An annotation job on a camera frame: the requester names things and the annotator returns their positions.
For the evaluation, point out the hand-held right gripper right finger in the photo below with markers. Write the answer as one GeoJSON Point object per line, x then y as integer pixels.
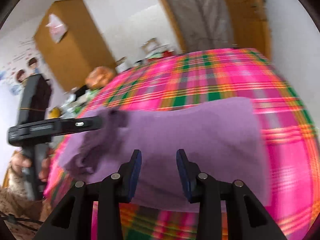
{"type": "Point", "coordinates": [184, 177]}

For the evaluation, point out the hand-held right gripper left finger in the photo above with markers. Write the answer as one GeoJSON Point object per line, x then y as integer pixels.
{"type": "Point", "coordinates": [135, 176]}

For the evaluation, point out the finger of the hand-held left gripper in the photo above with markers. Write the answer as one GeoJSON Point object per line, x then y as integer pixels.
{"type": "Point", "coordinates": [87, 124]}

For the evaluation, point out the purple fleece garment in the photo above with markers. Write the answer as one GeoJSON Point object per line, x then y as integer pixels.
{"type": "Point", "coordinates": [195, 135]}

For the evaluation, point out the person's left hand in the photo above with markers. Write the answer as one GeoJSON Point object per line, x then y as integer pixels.
{"type": "Point", "coordinates": [18, 163]}

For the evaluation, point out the bag of oranges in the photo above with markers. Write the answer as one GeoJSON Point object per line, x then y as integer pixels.
{"type": "Point", "coordinates": [99, 77]}

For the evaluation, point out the white carton box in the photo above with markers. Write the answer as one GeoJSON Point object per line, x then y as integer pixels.
{"type": "Point", "coordinates": [122, 65]}

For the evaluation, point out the wooden wardrobe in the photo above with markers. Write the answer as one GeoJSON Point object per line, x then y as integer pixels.
{"type": "Point", "coordinates": [75, 55]}

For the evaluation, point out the cardboard box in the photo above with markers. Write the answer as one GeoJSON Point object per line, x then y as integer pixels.
{"type": "Point", "coordinates": [150, 45]}

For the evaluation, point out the pink green plaid bedsheet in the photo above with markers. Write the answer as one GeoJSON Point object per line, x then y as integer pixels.
{"type": "Point", "coordinates": [212, 80]}

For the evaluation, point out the white plastic bag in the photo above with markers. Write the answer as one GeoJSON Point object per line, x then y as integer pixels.
{"type": "Point", "coordinates": [57, 27]}

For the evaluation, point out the grey door curtain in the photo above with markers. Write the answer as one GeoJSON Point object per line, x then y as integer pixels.
{"type": "Point", "coordinates": [200, 12]}

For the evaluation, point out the wooden door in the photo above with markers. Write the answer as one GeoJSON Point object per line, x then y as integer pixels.
{"type": "Point", "coordinates": [245, 17]}

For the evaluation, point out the cartoon wall stickers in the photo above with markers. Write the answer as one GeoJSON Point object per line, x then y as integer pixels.
{"type": "Point", "coordinates": [22, 75]}

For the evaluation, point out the wooden door frame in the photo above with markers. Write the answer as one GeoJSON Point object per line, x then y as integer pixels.
{"type": "Point", "coordinates": [175, 22]}

